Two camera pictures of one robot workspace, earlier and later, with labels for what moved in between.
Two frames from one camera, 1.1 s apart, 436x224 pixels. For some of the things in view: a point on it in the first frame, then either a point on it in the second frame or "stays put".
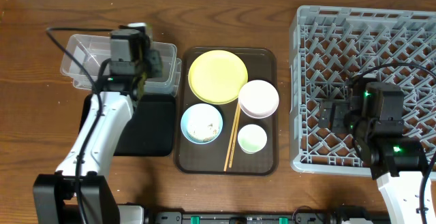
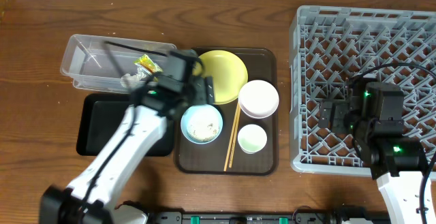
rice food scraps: x=203 y=122 stays put
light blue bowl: x=201 y=123 stays put
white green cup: x=252 y=138 stays put
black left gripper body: x=151 y=67 to x=202 y=94
